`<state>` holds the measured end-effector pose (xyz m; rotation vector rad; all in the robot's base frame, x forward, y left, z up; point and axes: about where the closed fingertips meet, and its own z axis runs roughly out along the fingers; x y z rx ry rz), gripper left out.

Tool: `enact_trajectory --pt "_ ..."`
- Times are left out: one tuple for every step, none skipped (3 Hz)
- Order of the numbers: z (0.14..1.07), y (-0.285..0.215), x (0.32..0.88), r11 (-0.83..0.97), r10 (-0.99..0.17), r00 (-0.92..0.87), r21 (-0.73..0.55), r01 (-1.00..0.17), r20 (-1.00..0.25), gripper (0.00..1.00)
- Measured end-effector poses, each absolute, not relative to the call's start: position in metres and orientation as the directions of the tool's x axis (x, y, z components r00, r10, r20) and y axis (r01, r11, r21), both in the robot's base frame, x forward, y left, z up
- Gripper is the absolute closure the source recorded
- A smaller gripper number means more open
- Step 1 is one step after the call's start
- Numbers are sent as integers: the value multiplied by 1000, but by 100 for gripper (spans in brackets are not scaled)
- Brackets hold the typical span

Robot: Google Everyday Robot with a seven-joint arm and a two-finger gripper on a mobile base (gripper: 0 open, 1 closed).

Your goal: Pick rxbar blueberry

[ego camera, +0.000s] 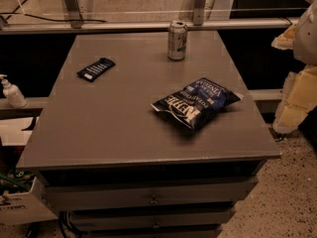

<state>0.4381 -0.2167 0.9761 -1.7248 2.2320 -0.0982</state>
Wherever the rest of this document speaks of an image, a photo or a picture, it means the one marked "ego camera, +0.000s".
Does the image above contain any dark blue rxbar wrapper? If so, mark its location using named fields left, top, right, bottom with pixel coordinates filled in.
left=77, top=58, right=116, bottom=82

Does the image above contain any white cardboard box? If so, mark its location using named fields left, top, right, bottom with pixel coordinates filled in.
left=0, top=116, right=58, bottom=226

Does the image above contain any silver soda can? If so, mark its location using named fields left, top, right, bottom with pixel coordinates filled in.
left=167, top=21, right=187, bottom=60

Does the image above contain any left metal frame bracket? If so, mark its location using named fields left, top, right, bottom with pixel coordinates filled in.
left=63, top=0, right=83, bottom=29

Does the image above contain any grey drawer cabinet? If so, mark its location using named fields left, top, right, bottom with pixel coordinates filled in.
left=19, top=31, right=279, bottom=238

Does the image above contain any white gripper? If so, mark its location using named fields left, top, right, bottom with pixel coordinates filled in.
left=271, top=0, right=317, bottom=134

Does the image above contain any white pump bottle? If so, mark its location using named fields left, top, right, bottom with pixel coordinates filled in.
left=0, top=74, right=27, bottom=108

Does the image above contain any blue kettle chips bag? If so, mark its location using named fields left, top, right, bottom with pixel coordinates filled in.
left=152, top=77, right=243, bottom=130

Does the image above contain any black cable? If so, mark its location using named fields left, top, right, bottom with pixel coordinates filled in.
left=0, top=0, right=108, bottom=24

